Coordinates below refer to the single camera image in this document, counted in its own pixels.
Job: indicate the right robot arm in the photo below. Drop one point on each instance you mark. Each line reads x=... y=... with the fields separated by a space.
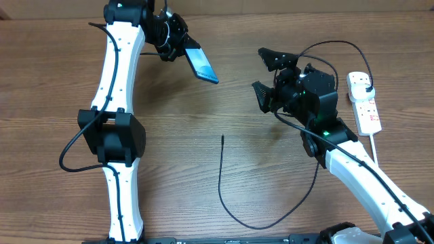
x=306 y=100

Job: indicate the white power strip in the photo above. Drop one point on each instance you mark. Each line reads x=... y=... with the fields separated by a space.
x=366 y=112

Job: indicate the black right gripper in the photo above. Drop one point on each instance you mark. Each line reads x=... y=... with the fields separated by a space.
x=290 y=75

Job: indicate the blue Samsung smartphone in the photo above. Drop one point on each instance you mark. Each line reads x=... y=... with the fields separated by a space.
x=200 y=65

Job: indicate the white charger plug adapter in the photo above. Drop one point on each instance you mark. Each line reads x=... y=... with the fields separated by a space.
x=359 y=93

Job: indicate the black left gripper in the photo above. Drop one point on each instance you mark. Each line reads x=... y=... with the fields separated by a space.
x=182 y=40

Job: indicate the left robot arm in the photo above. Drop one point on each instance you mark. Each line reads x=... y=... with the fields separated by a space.
x=109 y=127

